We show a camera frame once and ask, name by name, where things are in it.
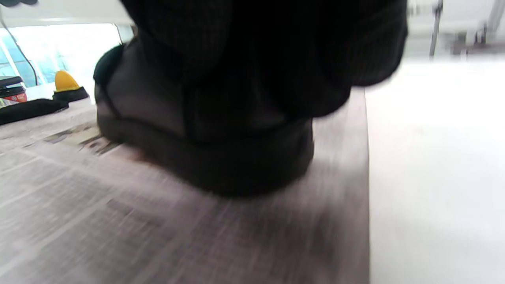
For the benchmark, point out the person's right hand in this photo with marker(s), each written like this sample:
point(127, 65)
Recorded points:
point(276, 39)

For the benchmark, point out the black leather loafer shoe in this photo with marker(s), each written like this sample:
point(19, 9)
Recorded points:
point(236, 165)

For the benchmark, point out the yellow sponge polish applicator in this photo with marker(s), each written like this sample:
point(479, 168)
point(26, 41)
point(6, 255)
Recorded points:
point(66, 81)

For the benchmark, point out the printed newspaper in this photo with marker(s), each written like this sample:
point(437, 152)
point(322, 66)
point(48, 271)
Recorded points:
point(118, 221)

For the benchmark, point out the black fuzzy cloth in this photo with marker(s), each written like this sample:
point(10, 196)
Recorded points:
point(31, 110)

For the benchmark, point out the round black shoe polish tin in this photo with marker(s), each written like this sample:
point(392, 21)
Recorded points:
point(14, 96)

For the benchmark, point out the white metal frame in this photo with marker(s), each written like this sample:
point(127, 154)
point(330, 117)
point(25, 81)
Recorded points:
point(435, 31)

